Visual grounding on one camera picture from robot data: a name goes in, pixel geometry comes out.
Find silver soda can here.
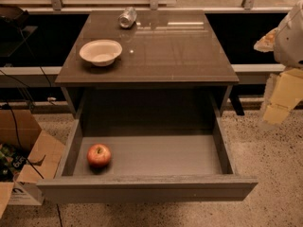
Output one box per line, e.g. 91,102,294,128
118,7,137,28

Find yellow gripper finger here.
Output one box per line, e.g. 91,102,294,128
254,28,277,53
258,68,303,131

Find black cable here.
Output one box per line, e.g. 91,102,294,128
0,26,64,227

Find open grey top drawer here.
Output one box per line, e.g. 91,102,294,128
38,115,258,203

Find grey cabinet with glossy top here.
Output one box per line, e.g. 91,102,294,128
54,9,241,136

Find brown cardboard box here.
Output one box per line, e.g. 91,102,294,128
0,110,64,217

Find green snack bags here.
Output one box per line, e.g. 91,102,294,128
0,143,27,182

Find white paper bowl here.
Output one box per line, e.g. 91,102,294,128
80,40,122,66

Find dark object on ledge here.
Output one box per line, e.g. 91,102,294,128
0,5,29,27

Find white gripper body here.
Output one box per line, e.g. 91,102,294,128
274,0,303,69

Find red apple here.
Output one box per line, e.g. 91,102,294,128
86,144,112,168

